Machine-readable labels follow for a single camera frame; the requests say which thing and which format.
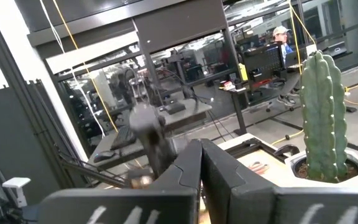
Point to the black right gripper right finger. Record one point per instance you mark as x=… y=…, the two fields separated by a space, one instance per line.
x=244 y=199

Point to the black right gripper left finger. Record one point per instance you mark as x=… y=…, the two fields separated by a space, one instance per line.
x=166 y=205

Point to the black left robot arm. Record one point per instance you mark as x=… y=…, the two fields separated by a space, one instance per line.
x=151 y=137

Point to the black computer mouse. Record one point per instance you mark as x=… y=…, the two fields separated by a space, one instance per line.
x=103 y=156

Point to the black keyboard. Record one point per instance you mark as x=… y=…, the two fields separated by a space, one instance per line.
x=123 y=137

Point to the black standing desk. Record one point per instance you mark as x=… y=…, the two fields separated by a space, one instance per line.
x=239 y=105

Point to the grey office desk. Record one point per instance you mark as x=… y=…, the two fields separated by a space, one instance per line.
x=185 y=113

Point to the green column cactus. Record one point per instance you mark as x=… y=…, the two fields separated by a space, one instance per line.
x=320 y=118

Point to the person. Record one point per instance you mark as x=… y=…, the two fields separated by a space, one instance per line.
x=283 y=40

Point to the black aluminium table frame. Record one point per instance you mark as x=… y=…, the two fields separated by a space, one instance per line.
x=247 y=146

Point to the white plastic bracket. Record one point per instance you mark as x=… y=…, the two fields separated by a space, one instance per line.
x=16 y=183

